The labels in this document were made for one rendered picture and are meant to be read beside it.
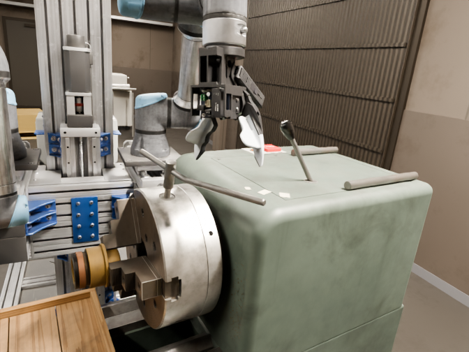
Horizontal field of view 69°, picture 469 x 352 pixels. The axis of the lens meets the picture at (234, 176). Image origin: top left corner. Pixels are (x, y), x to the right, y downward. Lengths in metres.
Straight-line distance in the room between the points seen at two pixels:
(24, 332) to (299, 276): 0.65
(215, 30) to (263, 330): 0.61
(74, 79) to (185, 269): 0.88
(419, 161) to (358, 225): 2.36
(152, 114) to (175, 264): 0.74
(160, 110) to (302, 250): 0.79
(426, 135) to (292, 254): 2.52
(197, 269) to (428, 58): 2.81
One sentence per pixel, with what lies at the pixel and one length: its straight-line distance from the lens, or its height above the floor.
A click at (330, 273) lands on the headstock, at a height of 1.07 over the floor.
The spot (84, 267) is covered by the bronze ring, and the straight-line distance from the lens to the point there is 0.78.
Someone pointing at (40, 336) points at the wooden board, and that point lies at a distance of 0.98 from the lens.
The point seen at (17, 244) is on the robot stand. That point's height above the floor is 0.91.
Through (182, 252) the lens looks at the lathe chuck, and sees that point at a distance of 0.70.
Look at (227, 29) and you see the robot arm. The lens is 0.61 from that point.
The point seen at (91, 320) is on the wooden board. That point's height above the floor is 0.89.
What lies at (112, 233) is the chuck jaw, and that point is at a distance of 0.81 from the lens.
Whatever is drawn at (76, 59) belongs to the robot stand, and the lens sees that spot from 1.37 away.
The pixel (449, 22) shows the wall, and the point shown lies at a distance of 3.21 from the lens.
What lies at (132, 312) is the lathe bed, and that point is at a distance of 1.03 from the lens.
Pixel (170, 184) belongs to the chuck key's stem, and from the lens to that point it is 0.73.
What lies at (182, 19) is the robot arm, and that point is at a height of 1.59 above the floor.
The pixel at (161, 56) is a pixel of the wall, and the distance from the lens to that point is 9.93.
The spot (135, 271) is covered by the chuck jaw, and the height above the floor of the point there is 1.11.
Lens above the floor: 1.51
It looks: 17 degrees down
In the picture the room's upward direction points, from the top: 5 degrees clockwise
